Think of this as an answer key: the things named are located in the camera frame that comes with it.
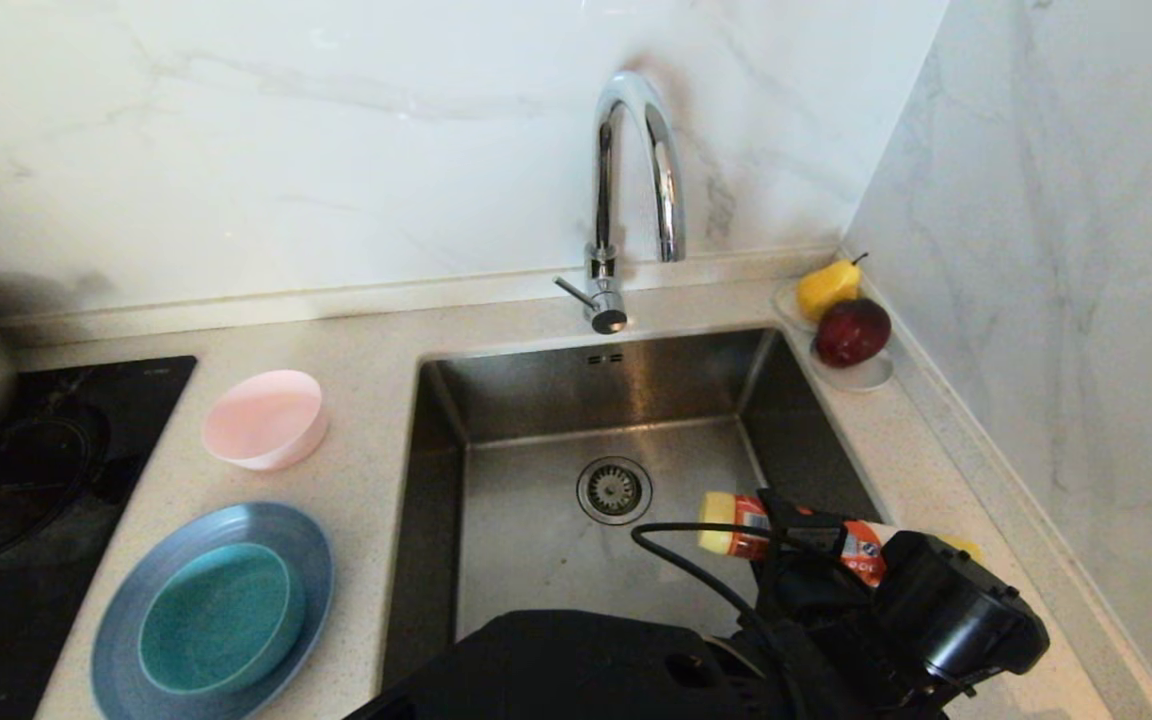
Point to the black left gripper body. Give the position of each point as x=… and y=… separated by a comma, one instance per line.
x=816, y=605

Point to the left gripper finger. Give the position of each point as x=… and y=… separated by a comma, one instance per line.
x=801, y=538

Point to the yellow capped dish soap bottle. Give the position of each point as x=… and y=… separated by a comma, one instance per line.
x=721, y=535

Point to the chrome gooseneck faucet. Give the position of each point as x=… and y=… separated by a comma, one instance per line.
x=604, y=180

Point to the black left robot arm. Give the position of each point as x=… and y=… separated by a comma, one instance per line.
x=556, y=670

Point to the yellow sponge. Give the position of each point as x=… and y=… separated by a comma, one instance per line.
x=966, y=548

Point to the stainless steel sink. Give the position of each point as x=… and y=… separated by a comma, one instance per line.
x=536, y=560

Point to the white fruit dish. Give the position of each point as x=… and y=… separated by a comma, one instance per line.
x=866, y=378

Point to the metal drain strainer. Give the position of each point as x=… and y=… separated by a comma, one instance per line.
x=614, y=491

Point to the dark red apple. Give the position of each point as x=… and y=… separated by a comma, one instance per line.
x=851, y=333

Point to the yellow pear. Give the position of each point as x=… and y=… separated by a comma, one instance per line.
x=826, y=288

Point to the pink plastic bowl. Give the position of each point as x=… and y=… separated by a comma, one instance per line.
x=264, y=425

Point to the teal bowl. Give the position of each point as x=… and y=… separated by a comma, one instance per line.
x=219, y=620

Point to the large blue-grey plate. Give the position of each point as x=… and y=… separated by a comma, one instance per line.
x=118, y=625

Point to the black induction cooktop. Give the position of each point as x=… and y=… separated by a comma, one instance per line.
x=46, y=560

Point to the black left wrist camera bracket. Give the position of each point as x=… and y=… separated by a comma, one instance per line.
x=908, y=580

